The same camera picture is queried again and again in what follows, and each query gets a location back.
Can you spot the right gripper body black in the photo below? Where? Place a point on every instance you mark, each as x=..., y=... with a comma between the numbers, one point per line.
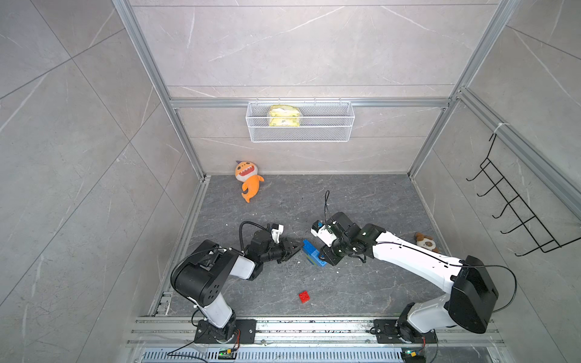
x=338, y=248

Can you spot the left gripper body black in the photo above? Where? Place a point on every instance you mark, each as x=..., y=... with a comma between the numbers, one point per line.
x=278, y=252

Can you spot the dark blue 2x4 lego brick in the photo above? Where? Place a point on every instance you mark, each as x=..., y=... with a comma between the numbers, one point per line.
x=312, y=254

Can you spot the red 2x2 lego brick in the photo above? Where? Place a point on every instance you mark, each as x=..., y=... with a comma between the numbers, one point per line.
x=304, y=297

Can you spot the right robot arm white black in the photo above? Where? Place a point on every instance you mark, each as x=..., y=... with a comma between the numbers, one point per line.
x=469, y=293

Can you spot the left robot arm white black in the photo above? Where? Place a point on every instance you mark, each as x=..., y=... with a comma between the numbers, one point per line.
x=201, y=276

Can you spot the brown white plush toy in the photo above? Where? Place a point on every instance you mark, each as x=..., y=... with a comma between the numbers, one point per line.
x=426, y=242

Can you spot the orange shark plush toy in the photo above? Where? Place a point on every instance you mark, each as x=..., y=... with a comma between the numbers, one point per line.
x=248, y=174

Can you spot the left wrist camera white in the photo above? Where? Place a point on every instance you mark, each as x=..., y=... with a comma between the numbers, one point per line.
x=276, y=231

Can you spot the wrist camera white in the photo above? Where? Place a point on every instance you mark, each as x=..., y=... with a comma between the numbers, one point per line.
x=276, y=231
x=324, y=231

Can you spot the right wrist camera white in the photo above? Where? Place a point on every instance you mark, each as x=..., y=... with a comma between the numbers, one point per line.
x=324, y=231

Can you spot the white wire mesh basket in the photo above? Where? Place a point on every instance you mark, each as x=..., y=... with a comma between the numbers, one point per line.
x=307, y=121

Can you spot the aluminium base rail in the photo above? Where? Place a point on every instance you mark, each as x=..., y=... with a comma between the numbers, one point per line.
x=268, y=332

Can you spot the black wire hook rack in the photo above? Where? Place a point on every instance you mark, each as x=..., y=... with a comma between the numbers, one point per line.
x=513, y=202

